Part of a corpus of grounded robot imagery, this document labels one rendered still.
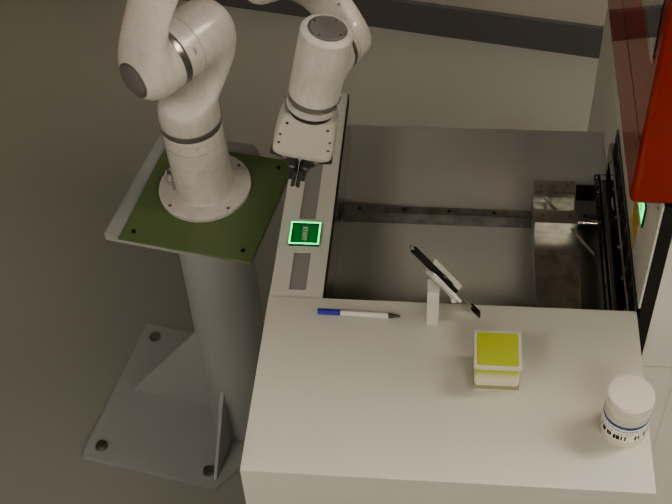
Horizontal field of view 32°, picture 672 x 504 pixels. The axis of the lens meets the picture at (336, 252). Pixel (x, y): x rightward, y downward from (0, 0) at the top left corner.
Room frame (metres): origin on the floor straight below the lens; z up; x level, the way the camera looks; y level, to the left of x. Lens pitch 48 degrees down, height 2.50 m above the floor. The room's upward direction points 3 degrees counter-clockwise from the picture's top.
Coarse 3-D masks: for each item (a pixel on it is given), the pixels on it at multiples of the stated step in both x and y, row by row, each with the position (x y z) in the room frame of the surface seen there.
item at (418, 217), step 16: (352, 208) 1.62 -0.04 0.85; (368, 208) 1.62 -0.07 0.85; (384, 208) 1.62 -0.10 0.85; (400, 208) 1.61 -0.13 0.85; (416, 208) 1.61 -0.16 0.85; (432, 208) 1.61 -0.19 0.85; (448, 208) 1.60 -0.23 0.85; (464, 208) 1.60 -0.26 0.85; (432, 224) 1.59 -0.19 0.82; (448, 224) 1.59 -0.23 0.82; (464, 224) 1.58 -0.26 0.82; (480, 224) 1.58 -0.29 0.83; (496, 224) 1.57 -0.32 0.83; (512, 224) 1.57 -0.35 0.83; (528, 224) 1.57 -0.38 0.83
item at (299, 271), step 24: (336, 144) 1.69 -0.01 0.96; (312, 168) 1.63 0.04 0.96; (336, 168) 1.62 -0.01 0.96; (288, 192) 1.56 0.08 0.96; (312, 192) 1.56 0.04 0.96; (288, 216) 1.50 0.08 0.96; (312, 216) 1.50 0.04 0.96; (288, 264) 1.38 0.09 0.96; (312, 264) 1.38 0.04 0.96; (288, 288) 1.33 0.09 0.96; (312, 288) 1.32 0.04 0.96
